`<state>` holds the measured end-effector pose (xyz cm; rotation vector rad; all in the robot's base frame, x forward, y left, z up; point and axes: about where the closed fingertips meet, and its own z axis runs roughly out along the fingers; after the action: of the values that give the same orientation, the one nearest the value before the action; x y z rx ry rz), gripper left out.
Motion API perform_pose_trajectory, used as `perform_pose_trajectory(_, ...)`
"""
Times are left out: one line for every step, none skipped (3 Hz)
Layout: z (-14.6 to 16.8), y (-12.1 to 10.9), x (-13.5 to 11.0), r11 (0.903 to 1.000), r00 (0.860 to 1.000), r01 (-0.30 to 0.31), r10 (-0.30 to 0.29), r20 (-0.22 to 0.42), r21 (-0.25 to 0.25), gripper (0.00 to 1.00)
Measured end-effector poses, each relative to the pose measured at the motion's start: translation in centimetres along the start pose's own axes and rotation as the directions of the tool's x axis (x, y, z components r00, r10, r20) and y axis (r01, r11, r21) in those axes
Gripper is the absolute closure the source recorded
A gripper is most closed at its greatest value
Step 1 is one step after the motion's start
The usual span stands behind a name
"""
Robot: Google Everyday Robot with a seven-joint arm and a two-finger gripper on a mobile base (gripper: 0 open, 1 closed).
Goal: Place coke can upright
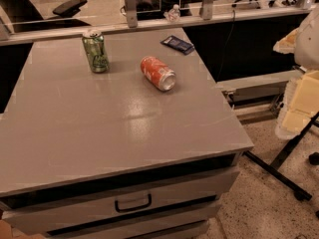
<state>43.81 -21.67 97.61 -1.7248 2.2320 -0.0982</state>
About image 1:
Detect grey metal post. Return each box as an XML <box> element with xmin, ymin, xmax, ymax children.
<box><xmin>199</xmin><ymin>0</ymin><xmax>214</xmax><ymax>20</ymax></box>
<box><xmin>125</xmin><ymin>0</ymin><xmax>138</xmax><ymax>28</ymax></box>

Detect blue snack packet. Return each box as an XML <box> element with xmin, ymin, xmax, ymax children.
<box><xmin>161</xmin><ymin>35</ymin><xmax>194</xmax><ymax>55</ymax></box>

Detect green soda can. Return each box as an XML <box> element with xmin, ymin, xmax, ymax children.
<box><xmin>82</xmin><ymin>29</ymin><xmax>110</xmax><ymax>74</ymax></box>

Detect grey drawer cabinet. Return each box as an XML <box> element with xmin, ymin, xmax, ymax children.
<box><xmin>0</xmin><ymin>31</ymin><xmax>252</xmax><ymax>239</ymax></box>

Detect grey metal post right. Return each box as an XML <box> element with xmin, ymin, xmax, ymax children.
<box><xmin>199</xmin><ymin>0</ymin><xmax>214</xmax><ymax>20</ymax></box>

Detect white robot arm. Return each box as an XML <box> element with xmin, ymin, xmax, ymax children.
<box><xmin>273</xmin><ymin>6</ymin><xmax>319</xmax><ymax>139</ymax></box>

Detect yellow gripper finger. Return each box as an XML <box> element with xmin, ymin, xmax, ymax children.
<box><xmin>273</xmin><ymin>29</ymin><xmax>297</xmax><ymax>54</ymax></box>
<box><xmin>275</xmin><ymin>71</ymin><xmax>319</xmax><ymax>139</ymax></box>

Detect black drawer handle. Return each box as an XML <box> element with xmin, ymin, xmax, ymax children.
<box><xmin>115</xmin><ymin>193</ymin><xmax>153</xmax><ymax>213</ymax></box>

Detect black office chair left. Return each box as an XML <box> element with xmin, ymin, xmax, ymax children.
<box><xmin>0</xmin><ymin>0</ymin><xmax>87</xmax><ymax>23</ymax></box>

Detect red coke can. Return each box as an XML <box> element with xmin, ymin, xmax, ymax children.
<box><xmin>141</xmin><ymin>56</ymin><xmax>176</xmax><ymax>92</ymax></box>

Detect grey metal post left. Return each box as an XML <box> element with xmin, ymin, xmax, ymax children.
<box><xmin>125</xmin><ymin>0</ymin><xmax>138</xmax><ymax>28</ymax></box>

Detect black metal stand base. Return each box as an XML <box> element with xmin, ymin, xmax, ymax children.
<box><xmin>243</xmin><ymin>112</ymin><xmax>319</xmax><ymax>202</ymax></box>

